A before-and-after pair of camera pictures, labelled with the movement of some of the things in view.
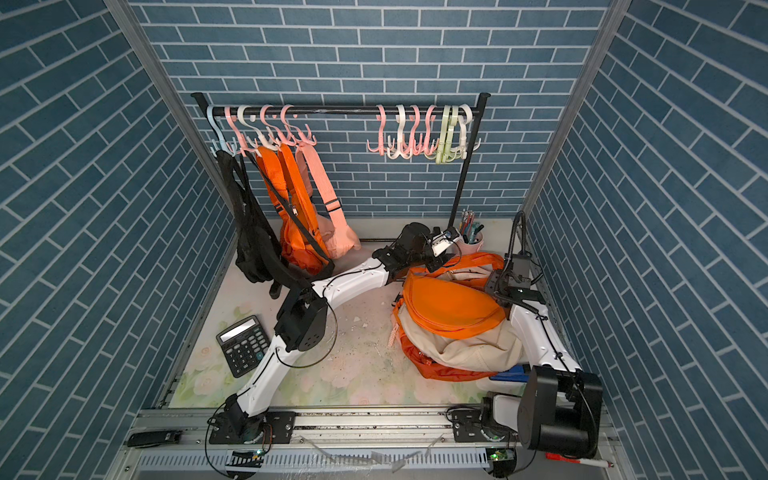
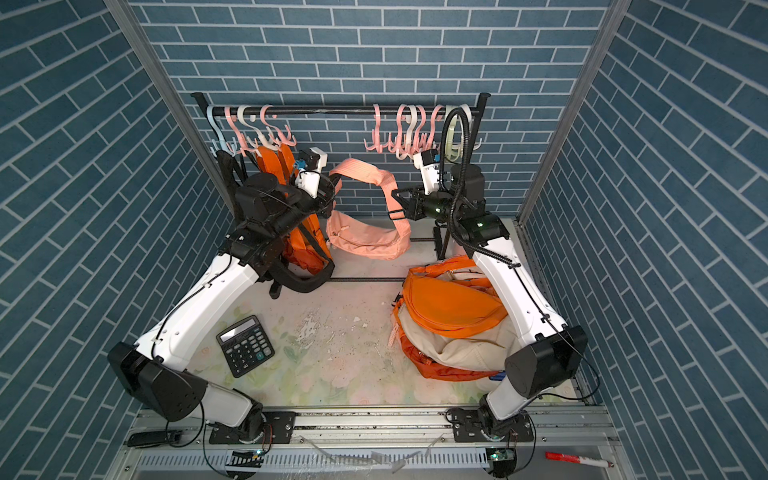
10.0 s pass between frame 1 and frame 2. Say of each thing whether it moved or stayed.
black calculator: stayed
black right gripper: moved
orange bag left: stayed
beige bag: stayed
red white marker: stayed
